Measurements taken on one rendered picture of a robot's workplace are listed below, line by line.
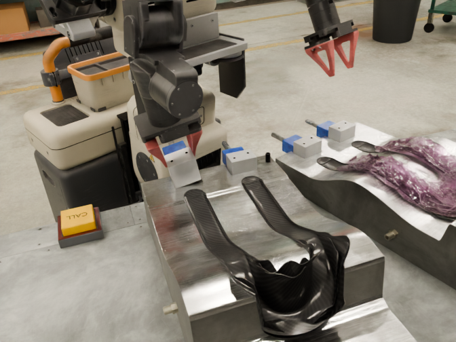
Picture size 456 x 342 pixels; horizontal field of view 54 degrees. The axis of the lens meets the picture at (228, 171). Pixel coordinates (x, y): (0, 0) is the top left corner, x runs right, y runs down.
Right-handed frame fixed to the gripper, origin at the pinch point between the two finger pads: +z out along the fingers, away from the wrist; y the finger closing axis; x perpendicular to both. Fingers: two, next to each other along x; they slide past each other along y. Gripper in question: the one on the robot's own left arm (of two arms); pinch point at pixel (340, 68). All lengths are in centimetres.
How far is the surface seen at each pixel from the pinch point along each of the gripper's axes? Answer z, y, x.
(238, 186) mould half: 12.0, -37.3, -0.8
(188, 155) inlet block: 3.7, -42.6, 2.8
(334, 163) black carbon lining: 17.3, -13.8, -2.6
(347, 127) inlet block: 12.6, -3.7, 0.0
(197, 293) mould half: 16, -61, -19
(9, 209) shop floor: 16, -46, 193
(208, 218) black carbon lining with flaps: 14.0, -46.4, -2.5
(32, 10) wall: -162, 109, 488
